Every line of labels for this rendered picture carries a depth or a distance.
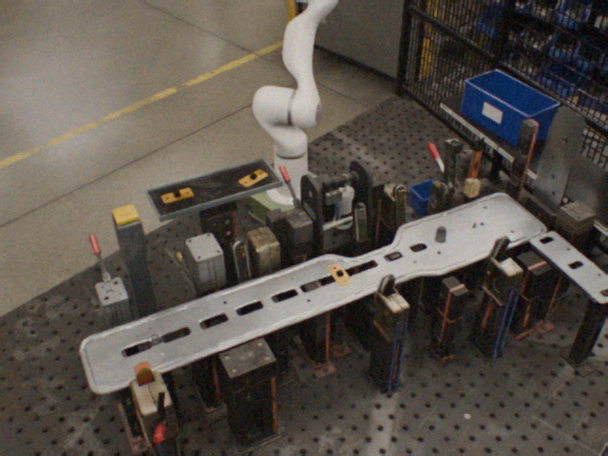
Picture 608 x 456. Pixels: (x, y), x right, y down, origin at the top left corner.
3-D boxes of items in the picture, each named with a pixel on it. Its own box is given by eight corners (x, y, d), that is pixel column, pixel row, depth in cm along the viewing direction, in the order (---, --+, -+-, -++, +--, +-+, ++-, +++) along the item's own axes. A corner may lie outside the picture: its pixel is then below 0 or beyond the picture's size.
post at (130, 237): (142, 337, 206) (116, 230, 177) (136, 321, 211) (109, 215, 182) (165, 329, 208) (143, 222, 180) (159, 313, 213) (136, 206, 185)
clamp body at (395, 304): (380, 401, 188) (390, 319, 166) (358, 370, 196) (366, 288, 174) (408, 389, 191) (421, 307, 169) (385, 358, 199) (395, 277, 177)
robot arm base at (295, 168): (256, 185, 249) (253, 145, 236) (297, 166, 256) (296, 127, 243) (285, 213, 237) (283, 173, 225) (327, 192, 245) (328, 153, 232)
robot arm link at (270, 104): (301, 162, 229) (300, 104, 212) (251, 153, 233) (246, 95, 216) (311, 142, 237) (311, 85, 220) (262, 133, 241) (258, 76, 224)
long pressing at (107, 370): (96, 408, 152) (95, 404, 151) (75, 340, 168) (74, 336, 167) (552, 233, 200) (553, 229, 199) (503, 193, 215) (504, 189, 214)
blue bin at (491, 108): (520, 149, 226) (528, 117, 218) (458, 111, 246) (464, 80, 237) (552, 135, 233) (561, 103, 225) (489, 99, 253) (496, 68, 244)
